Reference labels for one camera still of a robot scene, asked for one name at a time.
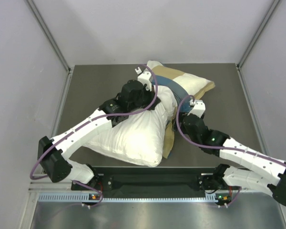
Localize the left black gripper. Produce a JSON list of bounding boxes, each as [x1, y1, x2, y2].
[[128, 83, 159, 112]]

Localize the checkered blue beige white pillowcase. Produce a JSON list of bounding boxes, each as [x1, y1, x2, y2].
[[147, 60, 215, 159]]

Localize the white pillow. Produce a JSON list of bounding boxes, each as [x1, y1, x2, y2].
[[84, 86, 177, 167]]

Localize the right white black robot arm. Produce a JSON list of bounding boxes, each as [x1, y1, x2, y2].
[[176, 112, 286, 207]]

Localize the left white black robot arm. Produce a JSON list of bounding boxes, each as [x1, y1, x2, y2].
[[38, 80, 160, 189]]

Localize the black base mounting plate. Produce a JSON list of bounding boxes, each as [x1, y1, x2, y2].
[[71, 166, 250, 191]]

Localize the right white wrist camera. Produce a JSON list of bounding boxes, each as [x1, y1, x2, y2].
[[188, 99, 205, 118]]

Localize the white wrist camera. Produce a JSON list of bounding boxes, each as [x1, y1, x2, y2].
[[188, 99, 205, 118], [135, 67, 153, 91]]

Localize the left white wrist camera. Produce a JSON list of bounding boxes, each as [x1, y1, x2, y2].
[[135, 67, 153, 91]]

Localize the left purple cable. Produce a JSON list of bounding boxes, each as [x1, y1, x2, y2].
[[30, 63, 159, 181]]

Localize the left aluminium frame post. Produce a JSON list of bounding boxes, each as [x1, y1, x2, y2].
[[24, 0, 71, 73]]

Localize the aluminium frame post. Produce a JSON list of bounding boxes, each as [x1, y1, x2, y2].
[[24, 0, 71, 73], [236, 0, 282, 70]]

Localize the grey slotted cable duct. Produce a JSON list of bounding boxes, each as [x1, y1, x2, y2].
[[38, 193, 231, 203]]

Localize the right aluminium frame post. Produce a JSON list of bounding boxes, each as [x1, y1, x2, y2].
[[236, 0, 282, 70]]

